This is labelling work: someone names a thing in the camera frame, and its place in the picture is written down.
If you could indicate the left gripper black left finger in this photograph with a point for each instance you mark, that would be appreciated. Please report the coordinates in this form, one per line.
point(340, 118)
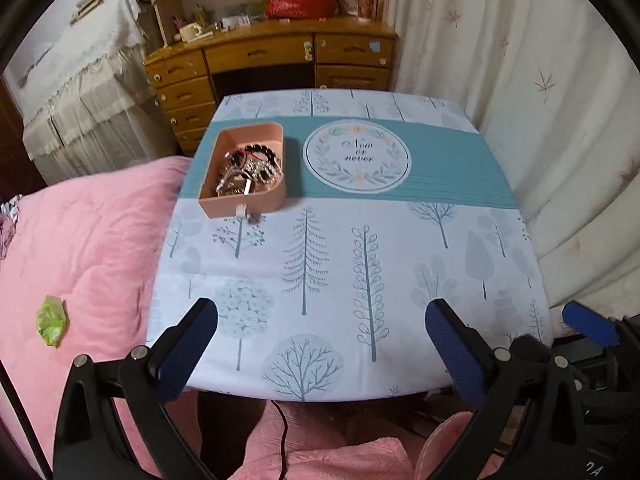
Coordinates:
point(179, 348)

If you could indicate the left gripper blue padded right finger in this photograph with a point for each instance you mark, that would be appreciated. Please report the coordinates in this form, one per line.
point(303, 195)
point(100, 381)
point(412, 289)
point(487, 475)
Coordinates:
point(469, 360)

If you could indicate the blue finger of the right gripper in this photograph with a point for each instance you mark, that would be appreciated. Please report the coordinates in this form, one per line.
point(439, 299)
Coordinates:
point(598, 329)

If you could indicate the pink jewelry tray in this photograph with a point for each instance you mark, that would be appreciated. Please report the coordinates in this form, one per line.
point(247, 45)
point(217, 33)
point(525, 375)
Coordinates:
point(245, 175)

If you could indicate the pink blanket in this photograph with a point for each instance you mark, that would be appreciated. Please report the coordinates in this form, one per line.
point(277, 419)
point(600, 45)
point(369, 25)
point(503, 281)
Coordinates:
point(95, 243)

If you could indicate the green wrapper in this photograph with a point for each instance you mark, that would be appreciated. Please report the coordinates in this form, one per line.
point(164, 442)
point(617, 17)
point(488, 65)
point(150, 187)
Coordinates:
point(52, 321)

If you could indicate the patterned tablecloth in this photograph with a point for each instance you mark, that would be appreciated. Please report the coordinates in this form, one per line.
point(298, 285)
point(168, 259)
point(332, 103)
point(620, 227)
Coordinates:
point(392, 200)

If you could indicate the lace covered furniture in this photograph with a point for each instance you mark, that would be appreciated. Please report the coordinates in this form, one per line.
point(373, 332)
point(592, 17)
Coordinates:
point(88, 104)

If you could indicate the white curtain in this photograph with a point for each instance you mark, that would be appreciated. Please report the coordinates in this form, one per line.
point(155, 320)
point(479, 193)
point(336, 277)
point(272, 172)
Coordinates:
point(556, 96)

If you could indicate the wooden desk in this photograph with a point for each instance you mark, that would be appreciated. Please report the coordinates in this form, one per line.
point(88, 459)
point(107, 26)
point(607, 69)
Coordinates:
point(191, 80)

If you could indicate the cream mug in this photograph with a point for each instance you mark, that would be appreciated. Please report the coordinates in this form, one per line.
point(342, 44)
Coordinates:
point(189, 32)

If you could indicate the floral paper cup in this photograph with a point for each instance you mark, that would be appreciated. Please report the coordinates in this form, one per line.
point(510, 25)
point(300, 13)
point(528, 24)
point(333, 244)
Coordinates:
point(366, 10)

